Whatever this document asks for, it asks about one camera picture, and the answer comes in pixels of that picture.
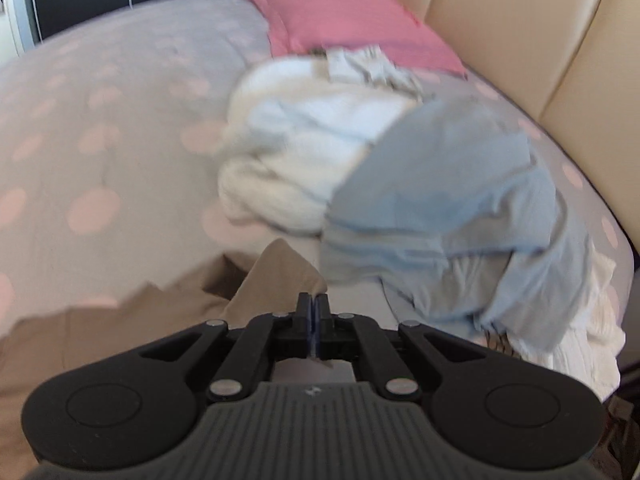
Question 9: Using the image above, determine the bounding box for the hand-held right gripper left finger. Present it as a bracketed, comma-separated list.
[140, 292, 315, 403]

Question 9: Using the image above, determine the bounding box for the white door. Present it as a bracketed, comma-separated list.
[0, 0, 27, 59]

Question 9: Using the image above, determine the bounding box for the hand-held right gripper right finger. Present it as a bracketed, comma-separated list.
[314, 292, 493, 402]

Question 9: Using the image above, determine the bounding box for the white ribbed garment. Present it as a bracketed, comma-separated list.
[480, 252, 629, 403]

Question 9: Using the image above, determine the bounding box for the white crumpled shirt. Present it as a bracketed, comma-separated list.
[312, 44, 437, 98]

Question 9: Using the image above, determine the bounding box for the taupe long-sleeve shirt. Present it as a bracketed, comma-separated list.
[0, 238, 332, 480]

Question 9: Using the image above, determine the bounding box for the white fluffy knit garment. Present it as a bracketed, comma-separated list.
[216, 55, 426, 237]

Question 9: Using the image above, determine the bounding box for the light blue garment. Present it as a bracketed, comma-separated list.
[319, 99, 597, 352]

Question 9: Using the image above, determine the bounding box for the beige padded headboard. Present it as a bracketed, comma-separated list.
[350, 0, 640, 258]

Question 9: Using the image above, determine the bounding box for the pink pillow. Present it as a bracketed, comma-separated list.
[236, 0, 469, 79]

